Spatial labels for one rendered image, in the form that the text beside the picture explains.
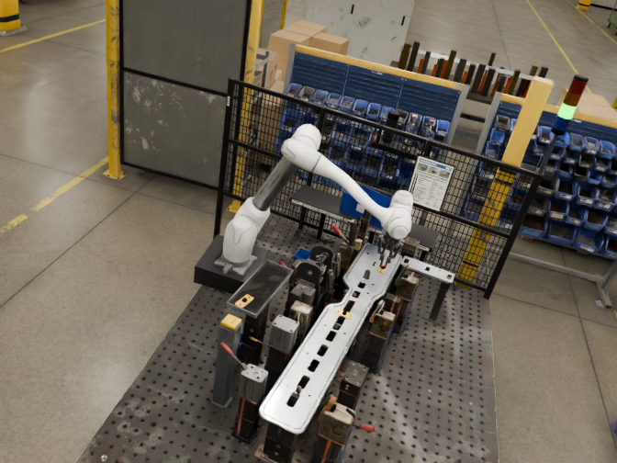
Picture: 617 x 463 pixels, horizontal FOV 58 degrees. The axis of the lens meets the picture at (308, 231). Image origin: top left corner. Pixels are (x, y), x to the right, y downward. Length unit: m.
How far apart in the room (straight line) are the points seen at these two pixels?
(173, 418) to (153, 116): 3.22
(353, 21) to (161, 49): 4.89
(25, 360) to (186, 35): 2.68
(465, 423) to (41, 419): 2.19
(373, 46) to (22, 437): 7.56
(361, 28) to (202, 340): 7.18
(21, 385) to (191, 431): 1.44
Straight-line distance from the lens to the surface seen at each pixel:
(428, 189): 3.32
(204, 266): 3.06
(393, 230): 2.57
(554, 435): 4.03
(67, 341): 3.84
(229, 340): 2.24
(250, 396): 2.23
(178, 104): 5.00
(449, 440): 2.68
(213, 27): 4.69
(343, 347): 2.44
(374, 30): 9.28
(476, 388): 2.96
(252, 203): 3.07
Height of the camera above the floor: 2.64
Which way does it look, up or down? 32 degrees down
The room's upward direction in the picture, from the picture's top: 11 degrees clockwise
